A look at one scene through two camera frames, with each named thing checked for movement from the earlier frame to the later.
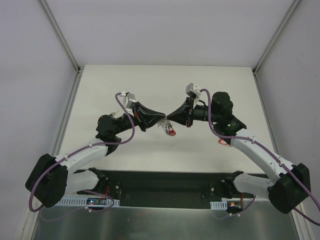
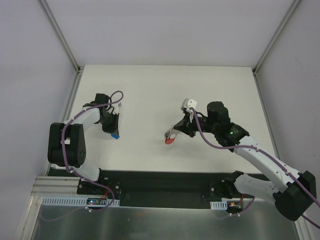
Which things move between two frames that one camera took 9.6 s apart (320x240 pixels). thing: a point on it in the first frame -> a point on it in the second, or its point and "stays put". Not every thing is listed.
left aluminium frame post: (60, 34) stays put
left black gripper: (139, 117) -> (114, 123)
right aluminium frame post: (285, 20) stays put
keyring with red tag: (167, 127) -> (170, 135)
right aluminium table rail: (266, 115) stays put
